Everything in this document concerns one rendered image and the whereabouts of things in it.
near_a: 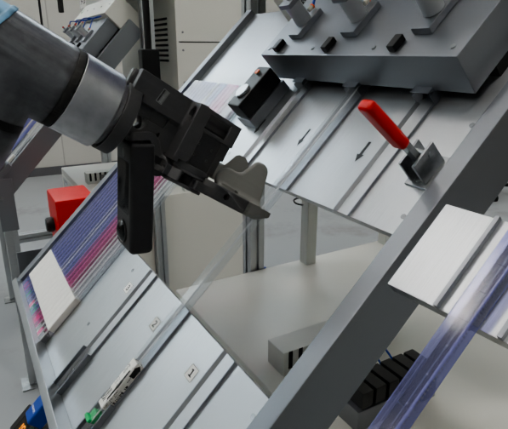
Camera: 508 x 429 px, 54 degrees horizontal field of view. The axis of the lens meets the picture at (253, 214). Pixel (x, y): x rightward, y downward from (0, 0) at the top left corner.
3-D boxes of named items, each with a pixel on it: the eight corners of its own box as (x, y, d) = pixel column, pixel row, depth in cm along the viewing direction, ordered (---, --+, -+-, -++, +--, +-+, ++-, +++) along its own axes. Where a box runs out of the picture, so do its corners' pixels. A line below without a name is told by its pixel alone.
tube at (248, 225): (97, 426, 54) (88, 423, 54) (94, 419, 55) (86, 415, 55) (368, 85, 61) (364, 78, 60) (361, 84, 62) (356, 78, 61)
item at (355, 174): (423, 265, 46) (398, 236, 43) (168, 150, 100) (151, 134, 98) (610, 10, 50) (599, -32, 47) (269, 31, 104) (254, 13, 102)
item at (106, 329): (149, 607, 40) (119, 602, 39) (37, 288, 95) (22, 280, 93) (291, 415, 43) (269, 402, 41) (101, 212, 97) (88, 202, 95)
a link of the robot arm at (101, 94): (54, 132, 41) (40, 121, 48) (104, 157, 44) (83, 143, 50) (96, 52, 41) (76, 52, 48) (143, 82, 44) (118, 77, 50)
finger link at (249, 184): (300, 185, 55) (236, 145, 51) (276, 231, 55) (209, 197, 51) (286, 180, 58) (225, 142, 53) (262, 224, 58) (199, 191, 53)
